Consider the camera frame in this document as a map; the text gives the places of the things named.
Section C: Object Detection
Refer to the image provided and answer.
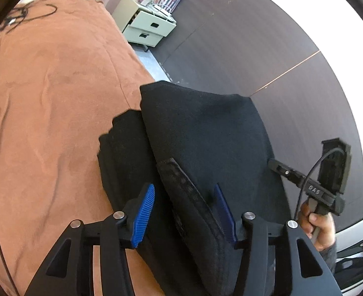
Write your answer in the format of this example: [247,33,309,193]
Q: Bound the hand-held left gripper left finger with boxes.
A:
[24,183,156,296]

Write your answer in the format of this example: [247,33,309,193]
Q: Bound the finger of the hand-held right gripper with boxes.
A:
[268,158,308,188]

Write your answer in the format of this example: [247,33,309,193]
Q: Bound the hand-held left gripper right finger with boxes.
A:
[214,183,344,296]

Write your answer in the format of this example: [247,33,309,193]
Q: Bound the black pants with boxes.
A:
[97,109,200,296]
[139,81,290,296]

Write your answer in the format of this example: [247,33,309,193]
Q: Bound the person's right hand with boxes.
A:
[297,202,336,252]

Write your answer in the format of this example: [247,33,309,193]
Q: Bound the orange blanket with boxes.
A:
[0,0,173,296]

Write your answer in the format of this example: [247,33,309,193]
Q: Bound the pale green nightstand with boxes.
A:
[111,0,177,52]

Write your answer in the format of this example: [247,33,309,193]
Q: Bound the tangled black cables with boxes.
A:
[0,3,57,42]

